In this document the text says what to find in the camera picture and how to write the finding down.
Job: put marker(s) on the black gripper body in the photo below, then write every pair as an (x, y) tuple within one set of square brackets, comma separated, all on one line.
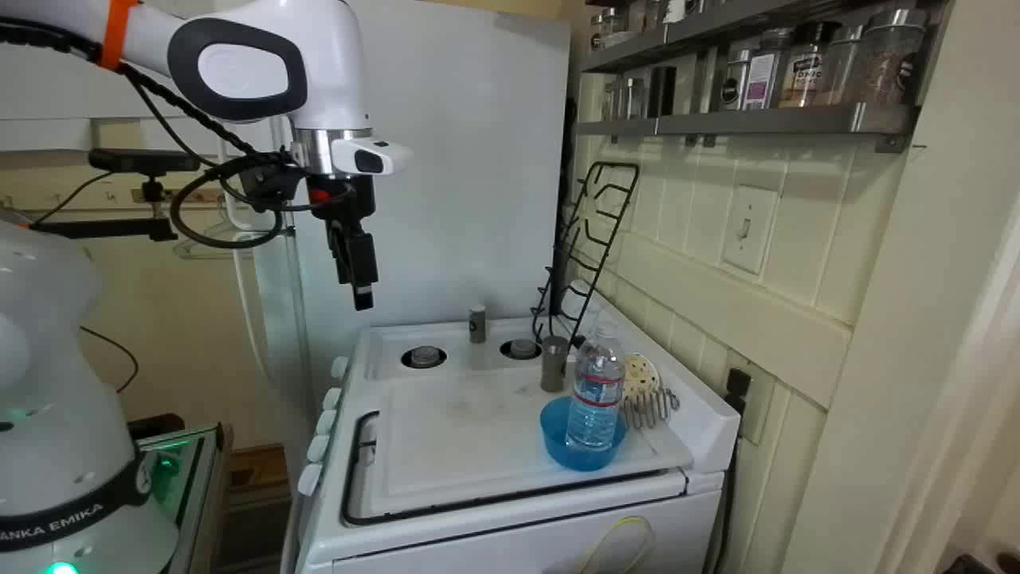
[(343, 208)]

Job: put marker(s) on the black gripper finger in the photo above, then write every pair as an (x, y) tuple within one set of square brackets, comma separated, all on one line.
[(364, 288)]

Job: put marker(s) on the spice bottle with white cap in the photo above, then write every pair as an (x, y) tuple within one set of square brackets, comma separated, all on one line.
[(477, 327)]

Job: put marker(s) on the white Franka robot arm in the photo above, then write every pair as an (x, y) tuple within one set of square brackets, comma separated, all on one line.
[(318, 63)]

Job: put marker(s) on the clear plastic water bottle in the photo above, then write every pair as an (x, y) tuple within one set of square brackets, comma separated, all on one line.
[(593, 388)]

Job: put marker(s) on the small glass spice jar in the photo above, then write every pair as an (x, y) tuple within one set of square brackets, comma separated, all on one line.
[(730, 83), (634, 92)]

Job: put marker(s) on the dark spice jar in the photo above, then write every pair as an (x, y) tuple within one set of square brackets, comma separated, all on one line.
[(660, 92)]

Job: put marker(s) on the spice jar with pink label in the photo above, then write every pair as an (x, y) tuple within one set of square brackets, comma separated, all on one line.
[(760, 79)]

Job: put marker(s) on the glass spice jar brown contents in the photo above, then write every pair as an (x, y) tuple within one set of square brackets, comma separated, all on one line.
[(810, 68)]

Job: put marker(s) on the round stove burner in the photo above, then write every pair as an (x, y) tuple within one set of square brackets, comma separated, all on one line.
[(423, 357), (520, 348)]

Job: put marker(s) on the large white panel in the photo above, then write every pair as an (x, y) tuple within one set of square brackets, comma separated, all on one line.
[(478, 160)]

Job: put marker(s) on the white cutting board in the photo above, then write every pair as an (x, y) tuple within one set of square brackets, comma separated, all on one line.
[(466, 434)]

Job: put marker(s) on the blue plastic bowl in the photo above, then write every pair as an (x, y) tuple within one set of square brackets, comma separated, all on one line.
[(559, 440)]

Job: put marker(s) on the robot control box green light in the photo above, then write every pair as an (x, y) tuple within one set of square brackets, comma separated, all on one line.
[(175, 478)]

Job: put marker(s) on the white stove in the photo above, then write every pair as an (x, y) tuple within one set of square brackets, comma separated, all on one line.
[(478, 529)]

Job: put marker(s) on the beige dotted round sponge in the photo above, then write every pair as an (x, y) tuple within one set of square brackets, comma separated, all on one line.
[(640, 373)]

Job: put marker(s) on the large clear glass jar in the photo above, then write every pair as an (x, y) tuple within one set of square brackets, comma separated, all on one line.
[(890, 59)]

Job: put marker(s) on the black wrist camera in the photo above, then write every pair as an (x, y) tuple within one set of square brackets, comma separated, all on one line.
[(267, 184)]

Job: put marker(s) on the black camera on stand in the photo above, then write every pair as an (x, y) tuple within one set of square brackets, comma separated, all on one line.
[(143, 160)]

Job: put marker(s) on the grey wall shelf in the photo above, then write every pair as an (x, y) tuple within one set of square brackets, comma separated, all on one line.
[(688, 32), (742, 122)]

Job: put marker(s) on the white light switch plate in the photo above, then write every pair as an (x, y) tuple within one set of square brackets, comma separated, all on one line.
[(749, 227)]

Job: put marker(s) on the white wall outlet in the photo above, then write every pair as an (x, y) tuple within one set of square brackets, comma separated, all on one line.
[(760, 410)]

